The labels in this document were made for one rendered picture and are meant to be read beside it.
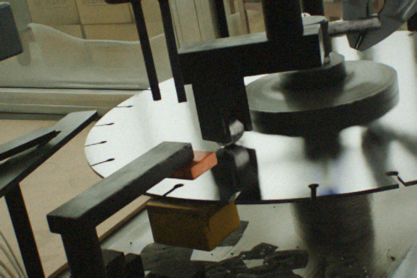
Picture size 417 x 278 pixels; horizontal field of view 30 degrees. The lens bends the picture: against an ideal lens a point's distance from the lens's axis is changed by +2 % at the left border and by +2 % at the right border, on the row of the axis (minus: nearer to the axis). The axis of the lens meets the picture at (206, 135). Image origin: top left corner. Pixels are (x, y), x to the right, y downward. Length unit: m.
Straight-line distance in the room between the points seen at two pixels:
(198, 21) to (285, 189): 0.76
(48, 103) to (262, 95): 0.92
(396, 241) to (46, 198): 0.57
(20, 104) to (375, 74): 1.02
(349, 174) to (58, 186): 0.68
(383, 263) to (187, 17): 0.69
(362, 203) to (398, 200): 0.06
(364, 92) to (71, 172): 0.64
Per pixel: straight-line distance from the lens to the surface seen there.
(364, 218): 0.55
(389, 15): 0.54
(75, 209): 0.35
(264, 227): 0.59
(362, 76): 0.53
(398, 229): 0.56
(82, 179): 1.05
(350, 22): 0.53
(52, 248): 0.87
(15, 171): 0.61
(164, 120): 0.55
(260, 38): 0.45
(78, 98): 1.35
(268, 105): 0.51
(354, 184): 0.40
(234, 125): 0.47
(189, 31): 1.15
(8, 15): 0.59
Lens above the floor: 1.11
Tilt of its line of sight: 19 degrees down
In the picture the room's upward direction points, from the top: 11 degrees counter-clockwise
